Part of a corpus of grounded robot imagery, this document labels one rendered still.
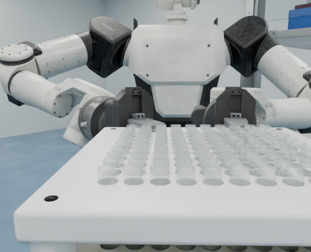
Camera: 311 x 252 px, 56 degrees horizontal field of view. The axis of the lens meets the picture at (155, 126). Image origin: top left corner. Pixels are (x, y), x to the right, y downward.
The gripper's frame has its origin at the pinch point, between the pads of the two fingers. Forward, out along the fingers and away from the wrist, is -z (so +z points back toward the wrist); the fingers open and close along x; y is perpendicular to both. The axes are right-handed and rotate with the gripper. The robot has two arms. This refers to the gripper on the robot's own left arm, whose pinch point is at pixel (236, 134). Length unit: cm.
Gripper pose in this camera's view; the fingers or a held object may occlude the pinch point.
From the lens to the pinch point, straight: 40.5
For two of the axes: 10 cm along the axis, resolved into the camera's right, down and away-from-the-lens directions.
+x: 0.0, 9.9, 1.5
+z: 1.6, -1.5, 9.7
